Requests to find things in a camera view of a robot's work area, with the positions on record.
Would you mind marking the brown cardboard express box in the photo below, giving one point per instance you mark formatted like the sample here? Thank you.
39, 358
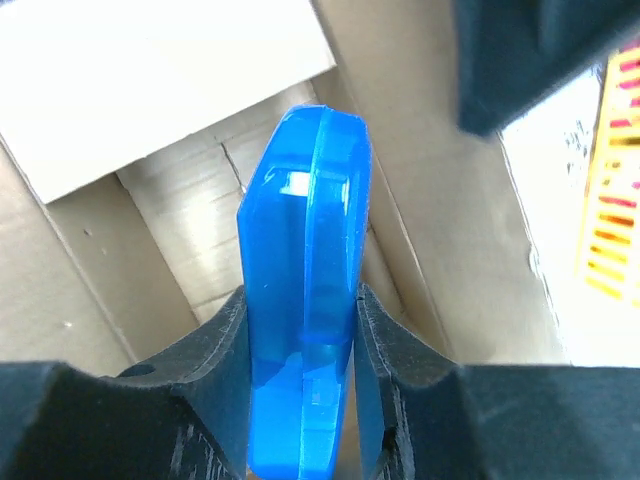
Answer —
131, 129

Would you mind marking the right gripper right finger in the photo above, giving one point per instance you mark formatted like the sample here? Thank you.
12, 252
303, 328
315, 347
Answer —
423, 416

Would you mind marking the blue translucent plastic case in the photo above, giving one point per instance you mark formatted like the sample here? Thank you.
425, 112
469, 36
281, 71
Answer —
302, 226

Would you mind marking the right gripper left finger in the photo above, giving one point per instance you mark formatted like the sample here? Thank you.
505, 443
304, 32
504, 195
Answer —
183, 413

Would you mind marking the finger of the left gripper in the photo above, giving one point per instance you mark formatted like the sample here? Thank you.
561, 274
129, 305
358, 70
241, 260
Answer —
513, 54

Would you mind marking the yellow plastic shopping basket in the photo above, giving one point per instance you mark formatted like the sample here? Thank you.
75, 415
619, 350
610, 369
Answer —
608, 258

